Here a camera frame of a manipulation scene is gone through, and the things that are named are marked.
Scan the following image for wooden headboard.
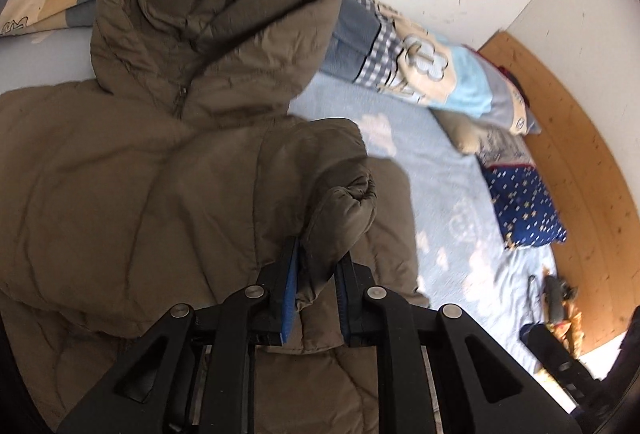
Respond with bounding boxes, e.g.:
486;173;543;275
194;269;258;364
477;30;640;357

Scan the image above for olive hooded puffer jacket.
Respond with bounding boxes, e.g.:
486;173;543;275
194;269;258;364
0;0;431;434

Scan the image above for light blue cloud bed sheet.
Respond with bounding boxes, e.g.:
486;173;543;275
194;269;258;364
0;28;576;415

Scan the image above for beige grey pillow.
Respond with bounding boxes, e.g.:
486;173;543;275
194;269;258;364
431;108;532;171

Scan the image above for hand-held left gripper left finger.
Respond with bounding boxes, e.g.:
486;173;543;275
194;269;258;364
57;236;302;434

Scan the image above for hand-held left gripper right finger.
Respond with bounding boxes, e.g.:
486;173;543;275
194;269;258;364
335;253;583;434

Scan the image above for navy star print pillow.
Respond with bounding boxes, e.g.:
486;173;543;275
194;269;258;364
482;163;569;251

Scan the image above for patchwork printed quilt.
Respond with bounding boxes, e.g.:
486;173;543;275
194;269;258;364
0;0;543;137

